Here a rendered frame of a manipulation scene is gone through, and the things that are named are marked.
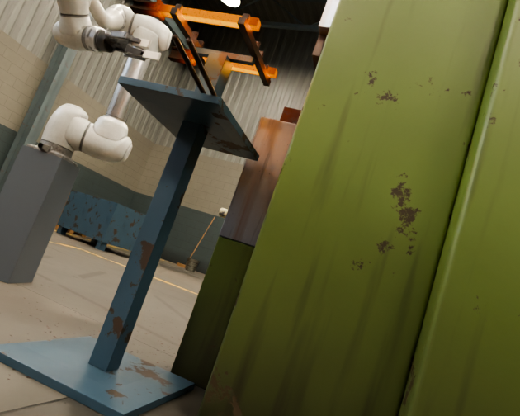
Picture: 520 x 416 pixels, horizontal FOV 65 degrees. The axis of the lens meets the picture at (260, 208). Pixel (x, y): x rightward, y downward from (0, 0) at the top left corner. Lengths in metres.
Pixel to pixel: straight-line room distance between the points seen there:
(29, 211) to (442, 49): 1.76
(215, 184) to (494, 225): 10.20
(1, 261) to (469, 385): 1.85
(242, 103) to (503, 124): 10.79
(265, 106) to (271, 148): 9.98
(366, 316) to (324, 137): 0.47
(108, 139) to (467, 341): 1.74
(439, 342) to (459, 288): 0.12
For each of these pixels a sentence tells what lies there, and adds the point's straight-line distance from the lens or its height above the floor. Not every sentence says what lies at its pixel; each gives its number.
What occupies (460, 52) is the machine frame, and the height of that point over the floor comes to 1.10.
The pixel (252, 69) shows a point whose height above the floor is 1.01.
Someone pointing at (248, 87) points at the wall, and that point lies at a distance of 11.88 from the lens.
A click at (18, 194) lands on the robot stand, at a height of 0.38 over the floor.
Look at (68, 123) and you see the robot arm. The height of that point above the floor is 0.77.
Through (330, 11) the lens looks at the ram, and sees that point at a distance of 1.79.
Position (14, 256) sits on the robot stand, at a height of 0.12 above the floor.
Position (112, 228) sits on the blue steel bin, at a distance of 6.39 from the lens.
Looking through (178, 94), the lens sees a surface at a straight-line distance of 1.08.
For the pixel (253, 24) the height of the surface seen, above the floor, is 1.01.
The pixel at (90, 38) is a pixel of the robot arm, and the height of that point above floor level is 1.00.
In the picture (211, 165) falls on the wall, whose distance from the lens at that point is 11.23.
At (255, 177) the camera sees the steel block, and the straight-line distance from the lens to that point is 1.40.
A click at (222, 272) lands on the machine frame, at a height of 0.36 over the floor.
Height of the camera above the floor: 0.38
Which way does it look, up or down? 9 degrees up
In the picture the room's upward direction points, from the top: 19 degrees clockwise
